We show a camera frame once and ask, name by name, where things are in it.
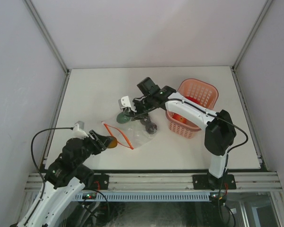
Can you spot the dark green fake fruit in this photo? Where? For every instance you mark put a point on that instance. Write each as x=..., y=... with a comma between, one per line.
x=122, y=118

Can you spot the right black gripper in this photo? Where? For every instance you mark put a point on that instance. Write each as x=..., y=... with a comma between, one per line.
x=138, y=113

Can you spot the right aluminium frame post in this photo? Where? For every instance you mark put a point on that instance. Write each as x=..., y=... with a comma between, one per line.
x=265, y=9

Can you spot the clear zip top bag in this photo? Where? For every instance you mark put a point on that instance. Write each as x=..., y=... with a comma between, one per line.
x=130, y=135

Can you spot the grey slotted cable duct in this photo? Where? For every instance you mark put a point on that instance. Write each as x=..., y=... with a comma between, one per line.
x=142, y=196

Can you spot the red yellow fake peach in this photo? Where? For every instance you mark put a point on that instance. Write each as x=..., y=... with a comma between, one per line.
x=193, y=99

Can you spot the pink plastic basket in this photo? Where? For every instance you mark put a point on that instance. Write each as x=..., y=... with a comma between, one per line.
x=206, y=93

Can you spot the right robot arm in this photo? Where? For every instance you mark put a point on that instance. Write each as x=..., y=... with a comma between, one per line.
x=149, y=88

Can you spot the red fake apple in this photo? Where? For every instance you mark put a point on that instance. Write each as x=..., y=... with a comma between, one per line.
x=179, y=118

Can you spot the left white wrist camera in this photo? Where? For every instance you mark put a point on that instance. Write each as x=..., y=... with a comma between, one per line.
x=80, y=129

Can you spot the black fake fruit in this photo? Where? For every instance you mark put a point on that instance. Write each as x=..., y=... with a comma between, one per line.
x=151, y=128
x=145, y=121

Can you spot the brown fake fruit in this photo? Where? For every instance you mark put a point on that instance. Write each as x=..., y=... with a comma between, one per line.
x=112, y=142

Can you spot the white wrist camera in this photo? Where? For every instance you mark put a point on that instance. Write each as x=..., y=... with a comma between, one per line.
x=126, y=102
x=80, y=129

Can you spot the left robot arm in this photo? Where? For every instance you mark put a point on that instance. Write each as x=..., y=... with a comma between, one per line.
x=65, y=178

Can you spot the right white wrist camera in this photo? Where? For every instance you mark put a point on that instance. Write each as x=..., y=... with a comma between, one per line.
x=126, y=102

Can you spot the aluminium front rail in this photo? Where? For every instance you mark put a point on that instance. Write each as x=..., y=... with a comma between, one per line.
x=156, y=182

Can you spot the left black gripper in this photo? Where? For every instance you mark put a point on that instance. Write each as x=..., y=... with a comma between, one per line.
x=100, y=142

